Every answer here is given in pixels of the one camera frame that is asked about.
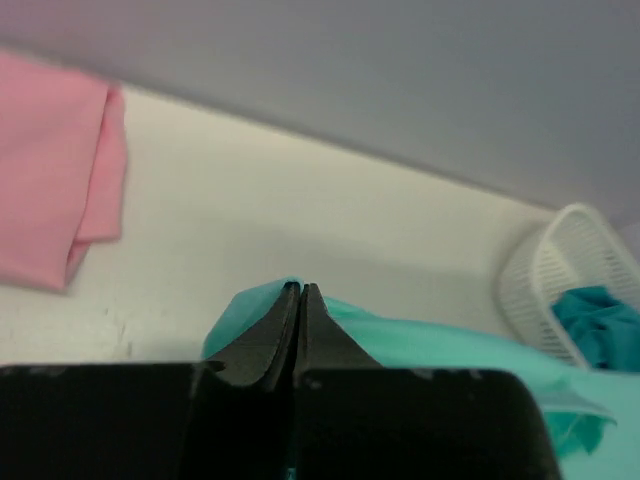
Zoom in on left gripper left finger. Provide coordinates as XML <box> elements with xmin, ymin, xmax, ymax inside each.
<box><xmin>202</xmin><ymin>281</ymin><xmax>301</xmax><ymax>390</ymax></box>

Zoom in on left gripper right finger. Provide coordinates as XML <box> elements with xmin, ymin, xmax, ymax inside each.
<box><xmin>295</xmin><ymin>283</ymin><xmax>382</xmax><ymax>373</ymax></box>

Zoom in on dark teal t shirt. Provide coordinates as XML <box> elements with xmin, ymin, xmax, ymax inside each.
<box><xmin>551</xmin><ymin>286</ymin><xmax>639</xmax><ymax>373</ymax></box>

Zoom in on folded pink t shirt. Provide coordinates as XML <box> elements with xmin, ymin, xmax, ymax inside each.
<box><xmin>1</xmin><ymin>52</ymin><xmax>128</xmax><ymax>291</ymax></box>

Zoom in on mint green t shirt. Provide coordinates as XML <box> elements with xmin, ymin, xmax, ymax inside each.
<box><xmin>183</xmin><ymin>295</ymin><xmax>639</xmax><ymax>479</ymax></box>

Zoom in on white perforated plastic basket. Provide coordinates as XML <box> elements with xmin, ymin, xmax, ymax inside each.
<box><xmin>496</xmin><ymin>203</ymin><xmax>639</xmax><ymax>369</ymax></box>

